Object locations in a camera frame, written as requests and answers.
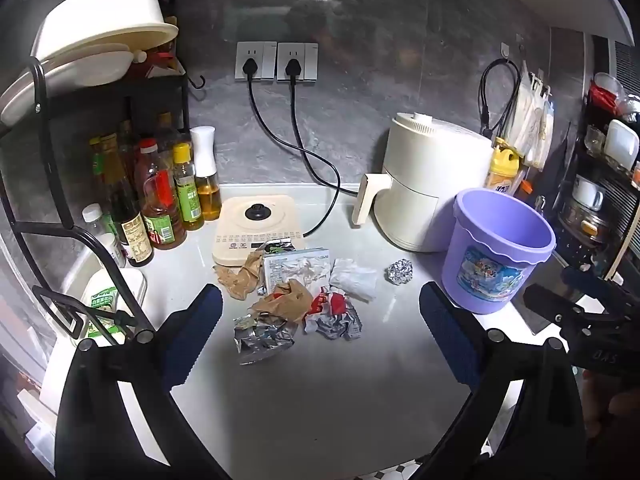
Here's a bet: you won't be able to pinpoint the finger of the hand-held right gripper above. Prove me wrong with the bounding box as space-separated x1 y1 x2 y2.
523 284 588 331
560 266 636 311

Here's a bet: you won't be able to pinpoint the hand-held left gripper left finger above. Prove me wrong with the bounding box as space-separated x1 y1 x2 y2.
54 284 236 480

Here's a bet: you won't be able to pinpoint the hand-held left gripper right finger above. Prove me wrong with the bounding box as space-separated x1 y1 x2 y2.
415 281 586 480

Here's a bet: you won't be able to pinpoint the purple plastic bucket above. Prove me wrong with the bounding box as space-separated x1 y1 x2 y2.
441 188 557 315

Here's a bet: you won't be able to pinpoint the brown paper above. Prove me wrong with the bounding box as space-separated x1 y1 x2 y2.
214 251 264 302

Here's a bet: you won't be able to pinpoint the foil ball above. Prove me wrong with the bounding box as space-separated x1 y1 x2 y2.
384 258 415 286

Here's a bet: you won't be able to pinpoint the brown paper bag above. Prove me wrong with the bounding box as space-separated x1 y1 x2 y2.
250 280 316 325

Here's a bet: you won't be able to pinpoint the white printed packet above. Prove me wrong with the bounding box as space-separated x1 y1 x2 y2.
262 248 333 306

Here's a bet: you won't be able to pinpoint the white tissue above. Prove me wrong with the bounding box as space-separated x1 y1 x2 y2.
328 258 378 302

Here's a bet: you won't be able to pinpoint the silver green-printed snack wrapper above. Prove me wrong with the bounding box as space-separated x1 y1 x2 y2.
255 240 294 262

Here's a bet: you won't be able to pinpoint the red and white wrapper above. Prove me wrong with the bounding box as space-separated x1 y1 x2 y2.
306 285 348 317

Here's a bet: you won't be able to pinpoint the person's right hand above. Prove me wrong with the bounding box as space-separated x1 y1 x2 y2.
585 377 640 441

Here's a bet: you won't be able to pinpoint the metal pot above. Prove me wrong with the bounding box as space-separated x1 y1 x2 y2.
560 200 608 243

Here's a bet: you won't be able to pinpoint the black storage shelf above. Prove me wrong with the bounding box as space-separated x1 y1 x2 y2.
555 35 640 281

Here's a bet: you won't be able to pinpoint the white bottle with green label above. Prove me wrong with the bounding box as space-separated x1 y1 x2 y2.
75 267 148 346

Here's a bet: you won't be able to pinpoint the white mug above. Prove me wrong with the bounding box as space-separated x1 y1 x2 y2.
573 176 604 211

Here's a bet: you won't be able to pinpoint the cream induction cooker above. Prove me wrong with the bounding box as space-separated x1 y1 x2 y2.
212 195 309 267

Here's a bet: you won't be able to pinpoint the white plastic jar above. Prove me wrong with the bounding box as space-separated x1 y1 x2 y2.
97 232 127 268

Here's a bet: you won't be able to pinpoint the dark soy sauce bottle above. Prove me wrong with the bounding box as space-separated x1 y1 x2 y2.
100 134 155 267

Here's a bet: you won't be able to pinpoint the red-capped oil bottle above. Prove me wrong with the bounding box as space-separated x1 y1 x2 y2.
134 138 188 250

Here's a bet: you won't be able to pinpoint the yellow plastic bottle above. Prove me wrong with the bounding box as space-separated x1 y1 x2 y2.
487 144 526 196

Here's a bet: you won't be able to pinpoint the white plastic container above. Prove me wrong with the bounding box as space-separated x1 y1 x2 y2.
603 120 640 171

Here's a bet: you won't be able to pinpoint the glass cup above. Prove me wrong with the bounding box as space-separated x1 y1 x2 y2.
585 125 607 157

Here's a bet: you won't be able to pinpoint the small clear white-capped bottle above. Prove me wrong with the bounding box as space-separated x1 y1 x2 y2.
82 203 109 241

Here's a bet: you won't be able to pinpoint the cream air fryer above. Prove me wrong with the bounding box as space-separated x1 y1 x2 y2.
351 112 496 253

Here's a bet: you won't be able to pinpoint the white-topped oil sprayer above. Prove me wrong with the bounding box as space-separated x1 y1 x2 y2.
190 126 222 221

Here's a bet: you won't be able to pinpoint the hanging clear plastic bags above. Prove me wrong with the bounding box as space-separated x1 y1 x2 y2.
505 62 556 168

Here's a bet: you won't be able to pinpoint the green-labelled yellow-capped thin bottle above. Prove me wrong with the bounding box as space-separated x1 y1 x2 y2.
89 136 108 203

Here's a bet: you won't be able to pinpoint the dark glass bottle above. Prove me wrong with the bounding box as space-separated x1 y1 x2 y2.
118 120 139 171

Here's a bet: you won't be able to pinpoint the brown-capped bottle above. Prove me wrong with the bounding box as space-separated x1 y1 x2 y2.
155 112 179 161

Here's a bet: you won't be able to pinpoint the black metal kitchen rack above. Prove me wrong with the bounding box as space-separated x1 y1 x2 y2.
0 0 207 348

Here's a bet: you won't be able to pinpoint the printed seasoning box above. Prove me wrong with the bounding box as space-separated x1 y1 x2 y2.
145 40 183 79

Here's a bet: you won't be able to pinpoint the cream plastic basin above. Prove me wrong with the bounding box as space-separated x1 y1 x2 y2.
31 0 179 61

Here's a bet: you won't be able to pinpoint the looped black cable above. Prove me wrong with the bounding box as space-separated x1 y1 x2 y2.
477 58 522 136

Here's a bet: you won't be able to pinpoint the black power cable with plug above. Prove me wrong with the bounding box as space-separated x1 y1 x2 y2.
242 57 343 237
285 58 360 196

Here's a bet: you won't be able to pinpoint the grey wall socket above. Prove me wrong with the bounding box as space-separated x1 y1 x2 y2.
235 41 277 81
276 42 319 82

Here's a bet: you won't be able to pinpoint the white wall cabinet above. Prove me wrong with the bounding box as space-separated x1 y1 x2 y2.
462 0 635 46

